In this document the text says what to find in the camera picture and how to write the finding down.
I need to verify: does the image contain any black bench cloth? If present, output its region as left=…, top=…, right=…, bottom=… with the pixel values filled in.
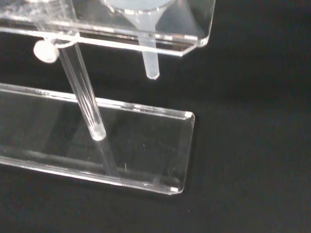
left=0, top=0, right=311, bottom=233

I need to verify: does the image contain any clear acrylic funnel stand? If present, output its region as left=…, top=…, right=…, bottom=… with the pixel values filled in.
left=0, top=0, right=217, bottom=195

